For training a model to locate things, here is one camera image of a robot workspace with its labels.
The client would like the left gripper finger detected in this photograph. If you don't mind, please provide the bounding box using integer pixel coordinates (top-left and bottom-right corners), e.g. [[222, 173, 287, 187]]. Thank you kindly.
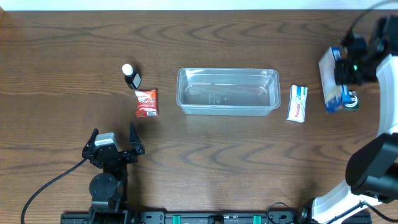
[[129, 122, 142, 151], [86, 128, 99, 147]]

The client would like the tall blue medicine box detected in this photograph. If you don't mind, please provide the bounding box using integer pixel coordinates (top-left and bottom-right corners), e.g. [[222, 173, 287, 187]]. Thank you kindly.
[[318, 47, 351, 113]]

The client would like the white Panadol box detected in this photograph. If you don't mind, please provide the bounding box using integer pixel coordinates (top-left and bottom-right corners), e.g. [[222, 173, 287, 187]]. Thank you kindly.
[[287, 85, 308, 123]]

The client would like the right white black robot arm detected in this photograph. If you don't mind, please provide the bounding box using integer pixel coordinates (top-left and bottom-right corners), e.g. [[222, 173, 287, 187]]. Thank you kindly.
[[294, 15, 397, 223]]

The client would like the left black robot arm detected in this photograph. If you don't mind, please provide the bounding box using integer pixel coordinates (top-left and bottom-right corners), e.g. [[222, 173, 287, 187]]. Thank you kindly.
[[82, 123, 145, 224]]

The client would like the clear plastic container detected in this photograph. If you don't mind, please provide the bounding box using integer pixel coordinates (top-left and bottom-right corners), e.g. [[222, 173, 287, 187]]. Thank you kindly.
[[176, 68, 280, 116]]

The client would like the red Panadol ActiFast box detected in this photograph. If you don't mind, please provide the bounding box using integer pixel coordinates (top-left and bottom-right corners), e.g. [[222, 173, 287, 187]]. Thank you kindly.
[[135, 89, 159, 118]]

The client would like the dark syrup bottle white cap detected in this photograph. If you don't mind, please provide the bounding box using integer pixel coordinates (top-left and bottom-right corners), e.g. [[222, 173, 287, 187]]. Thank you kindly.
[[122, 63, 141, 90]]

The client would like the right black cable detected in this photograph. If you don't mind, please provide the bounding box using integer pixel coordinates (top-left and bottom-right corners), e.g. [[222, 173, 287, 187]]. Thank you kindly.
[[348, 0, 398, 41]]

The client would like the black cable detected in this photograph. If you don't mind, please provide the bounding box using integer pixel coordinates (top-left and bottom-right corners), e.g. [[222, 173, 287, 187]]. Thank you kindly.
[[20, 157, 90, 224], [348, 0, 398, 41]]

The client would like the left black cable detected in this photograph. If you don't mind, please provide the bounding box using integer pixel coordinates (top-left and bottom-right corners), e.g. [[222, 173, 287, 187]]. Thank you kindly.
[[20, 157, 90, 224]]

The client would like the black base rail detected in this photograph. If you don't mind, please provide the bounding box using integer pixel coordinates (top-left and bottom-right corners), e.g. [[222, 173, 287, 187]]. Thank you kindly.
[[60, 210, 373, 224]]

